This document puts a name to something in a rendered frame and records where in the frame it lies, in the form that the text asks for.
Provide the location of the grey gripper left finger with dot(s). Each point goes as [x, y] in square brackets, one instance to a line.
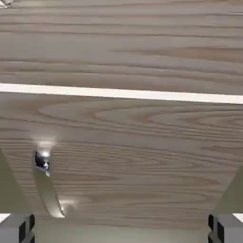
[13, 229]

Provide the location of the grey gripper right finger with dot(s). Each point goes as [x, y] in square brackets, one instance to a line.
[229, 230]

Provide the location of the light wood cabinet door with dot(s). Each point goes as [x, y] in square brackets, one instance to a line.
[136, 161]
[121, 41]

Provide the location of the light wood cabinet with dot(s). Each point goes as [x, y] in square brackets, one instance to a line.
[121, 93]

